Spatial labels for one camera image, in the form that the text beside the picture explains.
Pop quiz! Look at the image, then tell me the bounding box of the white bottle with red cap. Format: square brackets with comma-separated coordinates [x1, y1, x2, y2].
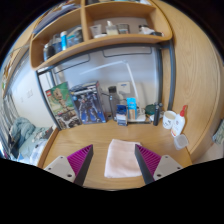
[170, 104, 189, 138]

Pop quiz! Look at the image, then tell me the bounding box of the white rectangular box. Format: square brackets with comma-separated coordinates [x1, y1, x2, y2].
[116, 81, 132, 99]

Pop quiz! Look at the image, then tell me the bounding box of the dark green round object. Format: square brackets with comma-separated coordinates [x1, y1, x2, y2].
[144, 103, 157, 116]

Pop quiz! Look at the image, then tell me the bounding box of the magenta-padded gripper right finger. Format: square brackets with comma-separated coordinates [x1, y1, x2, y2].
[134, 144, 184, 185]

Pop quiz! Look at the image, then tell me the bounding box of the white arched desk lamp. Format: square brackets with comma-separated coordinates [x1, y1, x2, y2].
[79, 59, 141, 111]

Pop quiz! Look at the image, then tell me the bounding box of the white mug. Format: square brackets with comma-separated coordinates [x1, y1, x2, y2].
[162, 110, 178, 130]

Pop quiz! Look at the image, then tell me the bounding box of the clear glass bottle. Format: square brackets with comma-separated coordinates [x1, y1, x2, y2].
[107, 85, 118, 121]

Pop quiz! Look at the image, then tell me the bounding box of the pale pink towel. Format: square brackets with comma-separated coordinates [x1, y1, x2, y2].
[103, 138, 144, 179]

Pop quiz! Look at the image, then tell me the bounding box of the black cylindrical bottle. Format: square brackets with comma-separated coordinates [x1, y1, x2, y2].
[152, 102, 164, 127]

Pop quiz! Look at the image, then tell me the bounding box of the cyan card package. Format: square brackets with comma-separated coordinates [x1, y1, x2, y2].
[126, 97, 138, 121]

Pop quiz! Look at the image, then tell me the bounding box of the green tree figure toy box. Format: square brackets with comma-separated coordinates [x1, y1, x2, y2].
[44, 81, 83, 130]

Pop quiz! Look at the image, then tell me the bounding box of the small blue box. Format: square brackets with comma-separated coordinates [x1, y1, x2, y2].
[116, 104, 129, 127]

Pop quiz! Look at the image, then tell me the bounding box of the blue robot model kit box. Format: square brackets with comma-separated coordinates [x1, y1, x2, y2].
[68, 80, 107, 125]

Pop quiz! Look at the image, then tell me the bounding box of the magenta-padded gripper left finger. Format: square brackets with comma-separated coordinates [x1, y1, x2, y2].
[43, 143, 95, 187]

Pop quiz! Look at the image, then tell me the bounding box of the wooden shelf unit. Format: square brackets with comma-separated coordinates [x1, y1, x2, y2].
[29, 0, 174, 72]

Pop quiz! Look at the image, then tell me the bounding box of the clear plastic container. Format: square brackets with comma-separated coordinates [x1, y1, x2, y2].
[173, 133, 190, 150]

